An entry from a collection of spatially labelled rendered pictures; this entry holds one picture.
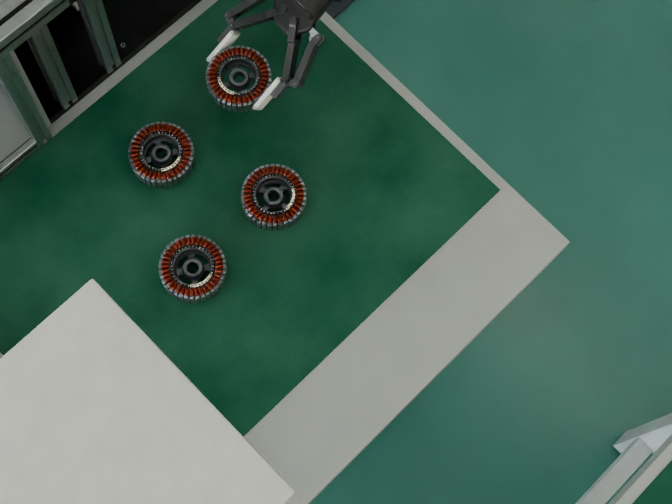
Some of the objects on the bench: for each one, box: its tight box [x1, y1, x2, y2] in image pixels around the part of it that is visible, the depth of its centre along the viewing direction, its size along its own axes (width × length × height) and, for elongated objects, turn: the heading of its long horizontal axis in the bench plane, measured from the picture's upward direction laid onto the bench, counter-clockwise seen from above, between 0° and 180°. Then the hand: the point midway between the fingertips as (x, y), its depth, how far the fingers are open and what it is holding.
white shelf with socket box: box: [0, 279, 295, 504], centre depth 153 cm, size 35×37×46 cm
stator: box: [128, 122, 195, 188], centre depth 189 cm, size 11×11×4 cm
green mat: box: [0, 0, 500, 437], centre depth 187 cm, size 94×61×1 cm, turn 134°
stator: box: [159, 234, 227, 303], centre depth 184 cm, size 11×11×4 cm
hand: (240, 77), depth 188 cm, fingers closed on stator, 11 cm apart
